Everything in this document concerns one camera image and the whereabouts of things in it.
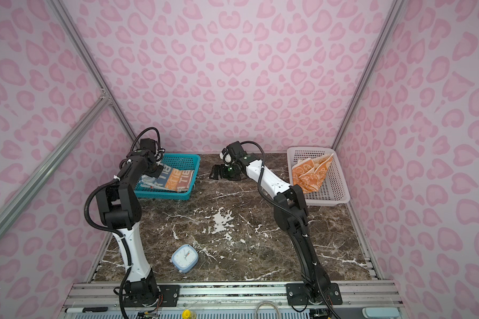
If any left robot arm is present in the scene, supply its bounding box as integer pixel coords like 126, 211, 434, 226
95, 150, 160, 307

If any white plastic basket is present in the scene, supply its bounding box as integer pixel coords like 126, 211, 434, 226
287, 146, 351, 207

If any orange white towel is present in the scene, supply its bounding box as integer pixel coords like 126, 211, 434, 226
291, 154, 333, 194

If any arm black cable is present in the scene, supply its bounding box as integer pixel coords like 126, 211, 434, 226
83, 127, 161, 319
239, 140, 342, 319

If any teal plastic basket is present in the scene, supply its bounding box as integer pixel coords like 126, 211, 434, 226
134, 154, 201, 201

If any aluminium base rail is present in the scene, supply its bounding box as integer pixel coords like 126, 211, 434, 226
57, 280, 404, 319

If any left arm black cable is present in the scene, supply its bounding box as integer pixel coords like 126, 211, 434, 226
83, 127, 161, 319

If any black white marker pen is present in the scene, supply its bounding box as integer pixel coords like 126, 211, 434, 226
65, 307, 109, 314

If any white grey device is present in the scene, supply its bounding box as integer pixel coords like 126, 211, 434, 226
361, 307, 400, 319

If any light blue alarm clock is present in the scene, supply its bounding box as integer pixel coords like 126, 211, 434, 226
170, 244, 199, 273

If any right aluminium corner post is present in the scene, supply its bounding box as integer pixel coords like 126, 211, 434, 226
331, 0, 408, 152

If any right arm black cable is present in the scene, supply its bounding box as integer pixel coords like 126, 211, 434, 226
239, 140, 342, 319

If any diagonal aluminium frame bar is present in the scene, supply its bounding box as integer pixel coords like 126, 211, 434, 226
0, 94, 110, 240

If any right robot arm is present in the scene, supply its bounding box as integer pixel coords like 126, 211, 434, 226
210, 154, 343, 308

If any yellow cap object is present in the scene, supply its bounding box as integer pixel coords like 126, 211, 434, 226
182, 309, 197, 319

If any striped rabbit text towel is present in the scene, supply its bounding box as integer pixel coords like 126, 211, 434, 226
138, 164, 194, 193

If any aluminium corner frame post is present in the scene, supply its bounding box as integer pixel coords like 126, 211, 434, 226
46, 0, 137, 142

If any clear tube loop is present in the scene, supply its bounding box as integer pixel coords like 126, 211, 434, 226
254, 300, 282, 319

